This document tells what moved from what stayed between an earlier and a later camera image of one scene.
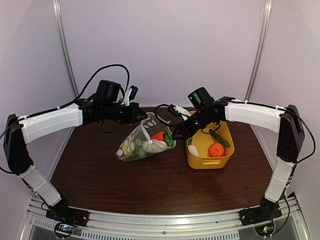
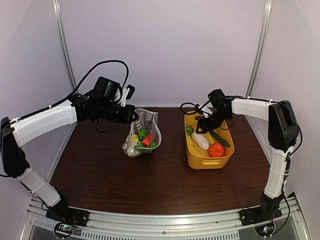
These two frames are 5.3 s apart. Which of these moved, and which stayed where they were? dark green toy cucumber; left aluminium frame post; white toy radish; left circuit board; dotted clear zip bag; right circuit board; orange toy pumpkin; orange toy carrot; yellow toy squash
Moved: orange toy carrot; white toy radish; dotted clear zip bag; yellow toy squash
Stayed: left aluminium frame post; left circuit board; right circuit board; dark green toy cucumber; orange toy pumpkin
